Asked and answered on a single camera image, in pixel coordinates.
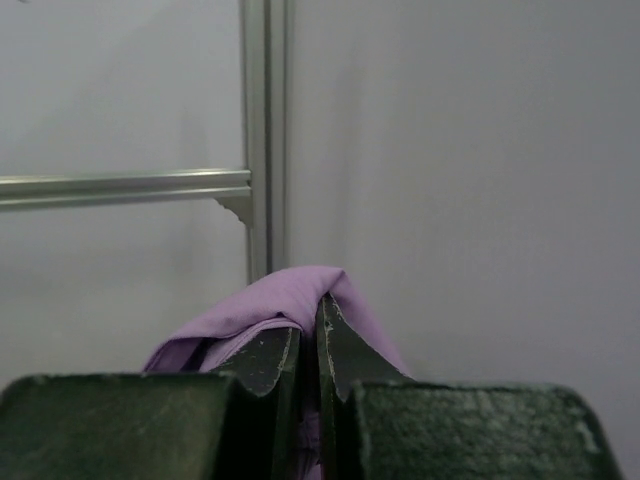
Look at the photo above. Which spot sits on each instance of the purple trousers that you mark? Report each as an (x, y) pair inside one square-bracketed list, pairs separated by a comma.
[(288, 298)]

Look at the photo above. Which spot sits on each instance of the aluminium hanging rail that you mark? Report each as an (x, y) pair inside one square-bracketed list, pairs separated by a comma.
[(59, 191)]

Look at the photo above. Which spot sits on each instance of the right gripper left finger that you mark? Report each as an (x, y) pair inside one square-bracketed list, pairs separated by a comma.
[(236, 421)]

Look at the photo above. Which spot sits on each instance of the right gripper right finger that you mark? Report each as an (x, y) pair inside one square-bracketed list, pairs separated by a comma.
[(377, 423)]

